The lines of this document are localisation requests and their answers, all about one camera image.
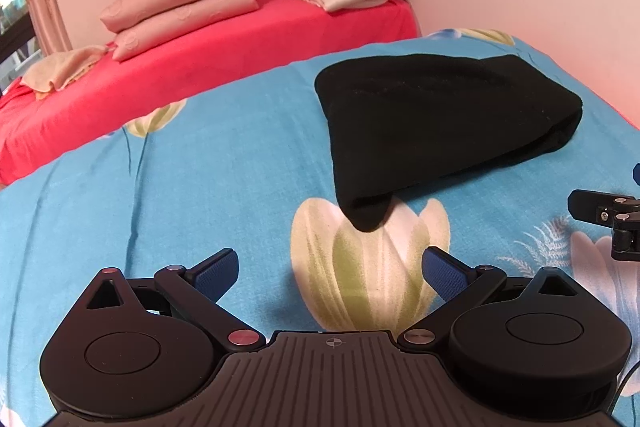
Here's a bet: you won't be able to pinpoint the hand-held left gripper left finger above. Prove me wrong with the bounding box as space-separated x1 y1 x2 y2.
86 248 267 351

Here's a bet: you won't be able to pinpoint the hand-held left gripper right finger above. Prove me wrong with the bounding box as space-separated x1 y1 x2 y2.
398 245 582 350

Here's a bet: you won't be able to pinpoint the black pants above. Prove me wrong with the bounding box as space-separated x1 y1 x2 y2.
314 53 585 233

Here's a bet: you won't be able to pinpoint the blue floral blanket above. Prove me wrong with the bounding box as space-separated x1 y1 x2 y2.
0 28 640 427

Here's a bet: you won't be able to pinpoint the red bed sheet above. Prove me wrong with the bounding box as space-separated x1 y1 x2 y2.
0 0 420 186

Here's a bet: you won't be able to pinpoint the beige towel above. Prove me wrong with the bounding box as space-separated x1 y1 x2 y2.
20 45 109 102

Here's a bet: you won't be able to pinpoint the dark framed window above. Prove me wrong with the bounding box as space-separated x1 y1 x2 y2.
0 0 37 94

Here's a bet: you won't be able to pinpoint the black cable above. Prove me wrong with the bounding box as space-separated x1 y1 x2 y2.
611 357 640 414

